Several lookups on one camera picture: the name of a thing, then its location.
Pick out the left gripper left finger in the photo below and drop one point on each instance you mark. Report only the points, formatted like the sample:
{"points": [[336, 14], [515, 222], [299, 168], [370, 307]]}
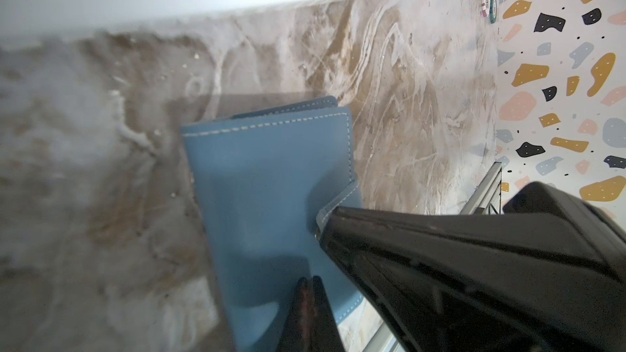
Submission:
{"points": [[296, 332]]}

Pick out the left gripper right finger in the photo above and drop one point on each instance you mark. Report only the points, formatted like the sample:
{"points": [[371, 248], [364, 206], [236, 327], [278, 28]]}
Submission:
{"points": [[324, 333]]}

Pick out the small white round sticker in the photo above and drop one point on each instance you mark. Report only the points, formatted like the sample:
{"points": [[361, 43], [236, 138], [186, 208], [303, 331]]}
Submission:
{"points": [[485, 8]]}

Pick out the small dark ring sticker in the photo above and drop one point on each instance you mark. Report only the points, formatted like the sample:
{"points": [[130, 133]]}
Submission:
{"points": [[493, 11]]}

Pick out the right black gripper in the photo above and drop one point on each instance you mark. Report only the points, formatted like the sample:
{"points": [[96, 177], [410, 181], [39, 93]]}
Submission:
{"points": [[550, 270]]}

